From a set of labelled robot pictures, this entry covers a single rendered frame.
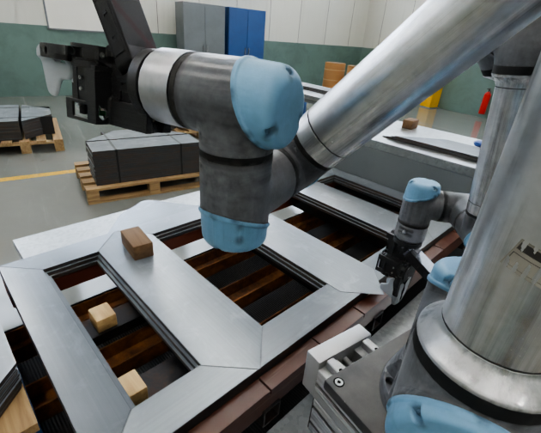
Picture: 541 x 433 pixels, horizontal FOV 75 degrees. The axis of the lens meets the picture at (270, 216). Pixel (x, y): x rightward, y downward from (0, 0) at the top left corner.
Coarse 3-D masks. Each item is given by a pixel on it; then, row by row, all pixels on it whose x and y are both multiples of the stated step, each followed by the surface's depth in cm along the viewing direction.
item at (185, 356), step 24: (336, 216) 152; (384, 240) 138; (72, 264) 106; (288, 264) 115; (120, 288) 100; (72, 312) 91; (144, 312) 92; (336, 312) 95; (168, 336) 85; (312, 336) 90; (192, 360) 79; (120, 384) 74; (240, 384) 74; (216, 408) 71
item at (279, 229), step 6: (282, 222) 138; (270, 228) 133; (276, 228) 133; (282, 228) 133; (288, 228) 134; (294, 228) 134; (270, 234) 129; (276, 234) 129; (282, 234) 129; (264, 240) 125; (270, 240) 125
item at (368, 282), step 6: (372, 270) 113; (366, 276) 110; (372, 276) 110; (354, 282) 107; (360, 282) 107; (366, 282) 107; (372, 282) 107; (378, 282) 108; (348, 288) 104; (354, 288) 104; (360, 288) 104; (366, 288) 105; (372, 288) 105
